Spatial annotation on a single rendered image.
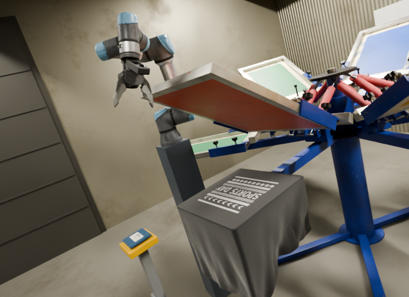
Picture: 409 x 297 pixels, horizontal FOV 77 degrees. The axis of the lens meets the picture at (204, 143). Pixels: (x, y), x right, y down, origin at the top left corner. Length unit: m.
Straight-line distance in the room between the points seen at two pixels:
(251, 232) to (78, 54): 3.27
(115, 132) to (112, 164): 0.43
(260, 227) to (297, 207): 0.27
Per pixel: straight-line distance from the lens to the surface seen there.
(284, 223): 1.27
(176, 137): 1.65
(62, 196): 3.77
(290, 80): 2.95
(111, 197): 3.88
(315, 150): 1.79
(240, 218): 1.08
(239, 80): 0.92
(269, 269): 1.26
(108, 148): 3.76
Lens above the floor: 1.49
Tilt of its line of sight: 12 degrees down
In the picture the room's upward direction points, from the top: 17 degrees counter-clockwise
